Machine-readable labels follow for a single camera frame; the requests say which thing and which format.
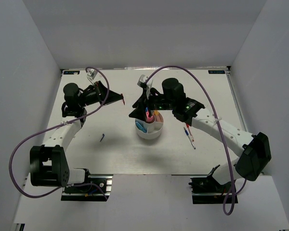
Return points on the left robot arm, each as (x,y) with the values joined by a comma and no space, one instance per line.
(48,163)

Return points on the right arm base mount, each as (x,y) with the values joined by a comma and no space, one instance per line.
(207,191)

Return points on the red gel pen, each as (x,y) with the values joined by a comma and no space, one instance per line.
(189,131)

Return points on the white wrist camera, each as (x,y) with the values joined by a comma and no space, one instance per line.
(91,74)
(146,84)

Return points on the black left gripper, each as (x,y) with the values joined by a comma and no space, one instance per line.
(99,89)

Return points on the blue gel pen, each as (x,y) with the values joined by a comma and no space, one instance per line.
(185,130)

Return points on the white round pen holder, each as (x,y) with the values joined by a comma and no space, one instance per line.
(153,129)

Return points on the blue transparent highlighter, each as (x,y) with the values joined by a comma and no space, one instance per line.
(140,127)

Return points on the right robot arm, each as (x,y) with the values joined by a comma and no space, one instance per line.
(253,151)

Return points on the yellow capped orange highlighter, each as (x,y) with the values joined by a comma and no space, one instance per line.
(159,118)

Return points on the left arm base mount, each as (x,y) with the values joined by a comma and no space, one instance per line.
(97,188)

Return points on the pink capped highlighter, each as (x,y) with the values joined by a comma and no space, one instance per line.
(150,119)

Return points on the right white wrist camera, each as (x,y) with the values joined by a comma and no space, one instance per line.
(146,84)

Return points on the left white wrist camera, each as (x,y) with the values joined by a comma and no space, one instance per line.
(91,74)

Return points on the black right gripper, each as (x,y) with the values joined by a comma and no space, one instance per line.
(139,112)

